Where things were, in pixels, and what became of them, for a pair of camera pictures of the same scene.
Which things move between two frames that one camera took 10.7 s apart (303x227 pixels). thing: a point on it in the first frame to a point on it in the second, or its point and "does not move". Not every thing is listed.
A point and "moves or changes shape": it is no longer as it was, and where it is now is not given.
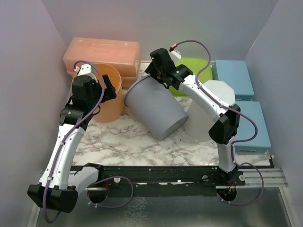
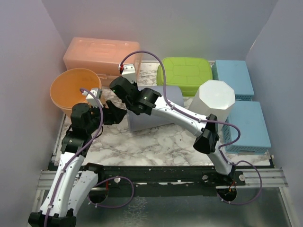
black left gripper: x=110 y=93 to x=114 y=115
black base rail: x=159 y=181 does not move
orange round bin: x=113 y=109 moves or changes shape
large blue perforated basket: x=235 y=74 does not move
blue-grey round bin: x=156 y=106 moves or changes shape
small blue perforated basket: x=247 y=130 does not move
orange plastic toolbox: x=126 y=56 does not move
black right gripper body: x=155 y=74 to x=133 y=85
